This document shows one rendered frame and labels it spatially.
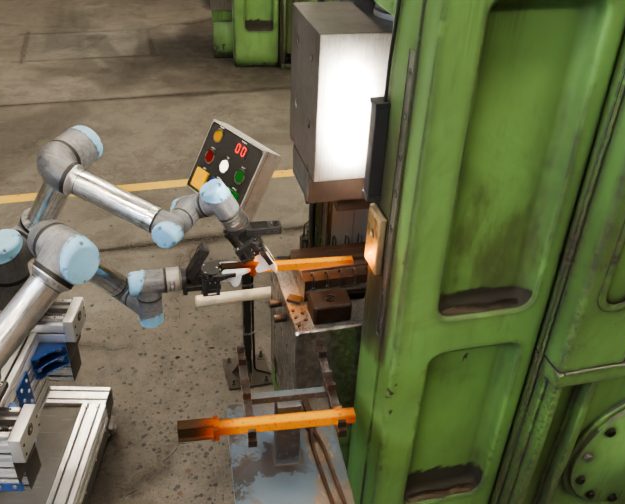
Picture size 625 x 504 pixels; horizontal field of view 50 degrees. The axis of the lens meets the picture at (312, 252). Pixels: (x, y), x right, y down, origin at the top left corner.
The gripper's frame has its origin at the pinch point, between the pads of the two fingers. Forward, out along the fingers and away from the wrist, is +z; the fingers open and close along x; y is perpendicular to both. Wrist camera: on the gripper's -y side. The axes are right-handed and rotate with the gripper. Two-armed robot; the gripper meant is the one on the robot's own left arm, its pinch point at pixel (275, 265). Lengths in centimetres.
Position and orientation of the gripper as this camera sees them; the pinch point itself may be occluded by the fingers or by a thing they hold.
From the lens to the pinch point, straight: 212.5
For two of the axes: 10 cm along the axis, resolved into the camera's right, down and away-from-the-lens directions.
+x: 2.5, 5.5, -8.0
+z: 4.4, 6.7, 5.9
